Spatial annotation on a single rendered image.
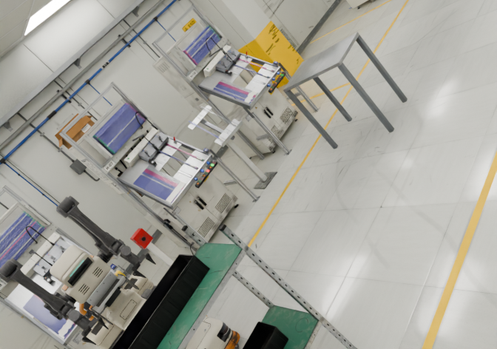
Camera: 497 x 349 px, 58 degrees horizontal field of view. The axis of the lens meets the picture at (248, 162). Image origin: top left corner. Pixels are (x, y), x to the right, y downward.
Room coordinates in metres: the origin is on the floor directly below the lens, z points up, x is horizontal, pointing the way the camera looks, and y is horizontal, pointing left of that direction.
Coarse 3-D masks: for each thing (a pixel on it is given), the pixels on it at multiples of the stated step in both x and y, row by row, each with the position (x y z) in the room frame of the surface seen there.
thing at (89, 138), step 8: (128, 96) 4.82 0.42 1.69; (136, 104) 4.82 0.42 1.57; (144, 112) 4.82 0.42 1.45; (72, 120) 4.61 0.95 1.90; (64, 128) 4.56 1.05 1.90; (88, 136) 4.53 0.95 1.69; (96, 144) 4.54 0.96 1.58; (104, 152) 4.56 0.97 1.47; (112, 160) 4.56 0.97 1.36; (104, 168) 4.51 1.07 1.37; (256, 200) 4.43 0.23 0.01
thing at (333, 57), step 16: (336, 48) 3.78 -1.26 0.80; (368, 48) 3.68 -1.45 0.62; (304, 64) 4.14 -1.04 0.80; (320, 64) 3.75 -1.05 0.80; (336, 64) 3.47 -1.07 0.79; (304, 80) 3.78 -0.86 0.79; (320, 80) 4.23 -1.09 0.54; (352, 80) 3.44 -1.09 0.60; (288, 96) 4.01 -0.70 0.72; (368, 96) 3.46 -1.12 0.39; (400, 96) 3.68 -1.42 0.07; (304, 112) 4.00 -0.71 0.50; (320, 128) 3.99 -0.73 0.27; (336, 144) 4.00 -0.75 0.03
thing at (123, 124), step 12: (120, 108) 4.83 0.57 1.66; (132, 108) 4.80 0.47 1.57; (108, 120) 4.78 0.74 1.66; (120, 120) 4.71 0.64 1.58; (132, 120) 4.76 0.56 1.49; (144, 120) 4.81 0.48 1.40; (96, 132) 4.62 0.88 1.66; (108, 132) 4.63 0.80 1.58; (120, 132) 4.66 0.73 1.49; (132, 132) 4.71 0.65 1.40; (108, 144) 4.58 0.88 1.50; (120, 144) 4.62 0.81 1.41
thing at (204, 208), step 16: (208, 176) 4.67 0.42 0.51; (192, 192) 4.55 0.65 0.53; (208, 192) 4.61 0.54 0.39; (224, 192) 4.67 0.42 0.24; (160, 208) 4.68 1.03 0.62; (176, 208) 4.43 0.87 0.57; (192, 208) 4.49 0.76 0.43; (208, 208) 4.55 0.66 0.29; (224, 208) 4.62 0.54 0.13; (160, 224) 4.73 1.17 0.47; (176, 224) 4.37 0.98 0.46; (192, 224) 4.42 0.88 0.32; (208, 224) 4.49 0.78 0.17; (176, 240) 4.80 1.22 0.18; (192, 240) 4.42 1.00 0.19; (208, 240) 4.42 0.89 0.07
